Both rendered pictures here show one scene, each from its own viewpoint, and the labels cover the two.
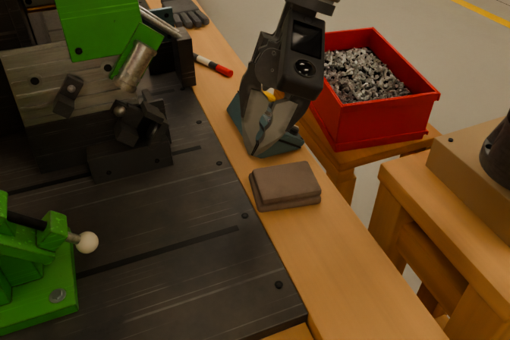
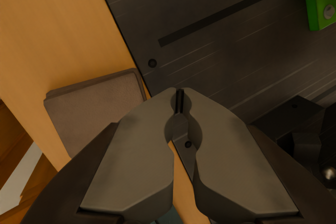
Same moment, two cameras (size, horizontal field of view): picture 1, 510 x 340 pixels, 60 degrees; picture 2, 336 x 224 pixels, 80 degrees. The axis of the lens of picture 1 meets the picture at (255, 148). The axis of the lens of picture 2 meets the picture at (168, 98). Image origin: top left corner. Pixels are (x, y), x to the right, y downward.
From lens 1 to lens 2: 0.49 m
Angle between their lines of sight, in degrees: 38
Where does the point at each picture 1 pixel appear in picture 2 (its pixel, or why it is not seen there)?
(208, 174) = not seen: hidden behind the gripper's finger
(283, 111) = (137, 167)
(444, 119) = not seen: outside the picture
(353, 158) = (17, 215)
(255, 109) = (231, 149)
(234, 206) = (165, 78)
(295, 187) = (87, 101)
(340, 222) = (12, 58)
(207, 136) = not seen: hidden behind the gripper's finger
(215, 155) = (192, 155)
